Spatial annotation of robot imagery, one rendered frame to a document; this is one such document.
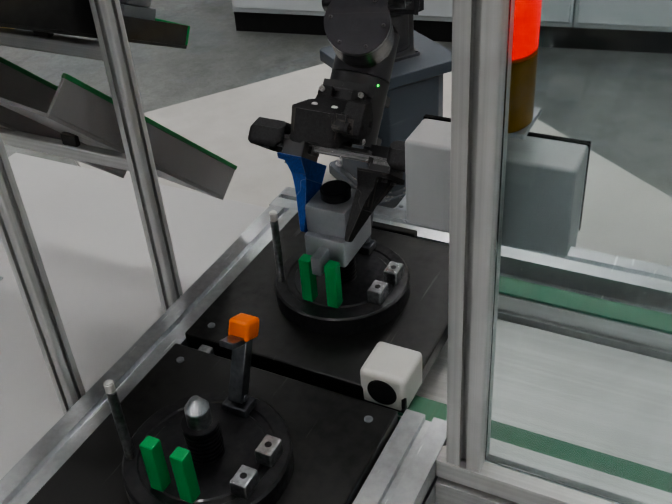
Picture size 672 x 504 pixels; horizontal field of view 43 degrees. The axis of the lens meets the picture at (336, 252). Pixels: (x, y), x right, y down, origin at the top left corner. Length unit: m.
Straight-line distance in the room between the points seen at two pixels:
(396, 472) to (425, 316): 0.19
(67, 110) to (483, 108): 0.45
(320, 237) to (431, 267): 0.15
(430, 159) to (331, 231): 0.24
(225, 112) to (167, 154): 0.60
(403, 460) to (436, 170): 0.27
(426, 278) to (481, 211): 0.35
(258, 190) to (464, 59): 0.81
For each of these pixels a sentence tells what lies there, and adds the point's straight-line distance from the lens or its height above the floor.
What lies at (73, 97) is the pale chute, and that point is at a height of 1.19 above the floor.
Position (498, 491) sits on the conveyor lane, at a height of 0.95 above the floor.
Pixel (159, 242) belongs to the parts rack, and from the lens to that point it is 0.93.
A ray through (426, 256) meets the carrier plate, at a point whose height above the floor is 0.97.
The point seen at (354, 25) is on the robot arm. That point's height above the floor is 1.26.
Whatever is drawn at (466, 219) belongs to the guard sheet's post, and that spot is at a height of 1.21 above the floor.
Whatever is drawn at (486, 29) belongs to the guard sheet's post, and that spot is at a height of 1.34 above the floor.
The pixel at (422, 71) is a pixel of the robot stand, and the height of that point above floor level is 1.06.
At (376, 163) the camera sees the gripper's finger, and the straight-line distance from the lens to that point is 0.80.
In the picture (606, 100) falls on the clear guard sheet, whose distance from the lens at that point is 0.52.
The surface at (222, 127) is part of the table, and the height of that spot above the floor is 0.86.
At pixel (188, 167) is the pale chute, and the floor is 1.05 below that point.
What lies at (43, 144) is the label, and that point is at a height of 1.11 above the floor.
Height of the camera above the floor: 1.52
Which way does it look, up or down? 35 degrees down
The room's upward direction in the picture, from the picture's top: 5 degrees counter-clockwise
